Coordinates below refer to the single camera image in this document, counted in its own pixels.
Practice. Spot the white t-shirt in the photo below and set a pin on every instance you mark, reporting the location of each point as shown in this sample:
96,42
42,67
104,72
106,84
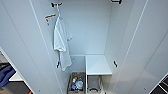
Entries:
61,43

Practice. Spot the basket with toys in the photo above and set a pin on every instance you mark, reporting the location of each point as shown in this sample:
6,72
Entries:
76,84

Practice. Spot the white wardrobe door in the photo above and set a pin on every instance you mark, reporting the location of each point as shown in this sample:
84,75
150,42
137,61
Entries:
146,53
25,46

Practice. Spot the white wardrobe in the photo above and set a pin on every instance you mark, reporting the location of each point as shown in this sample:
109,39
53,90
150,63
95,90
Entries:
86,40

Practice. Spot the small black low hook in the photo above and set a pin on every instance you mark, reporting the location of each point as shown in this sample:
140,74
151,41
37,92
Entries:
115,63
58,64

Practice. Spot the orange white warning label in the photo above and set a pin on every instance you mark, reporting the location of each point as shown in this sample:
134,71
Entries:
50,16

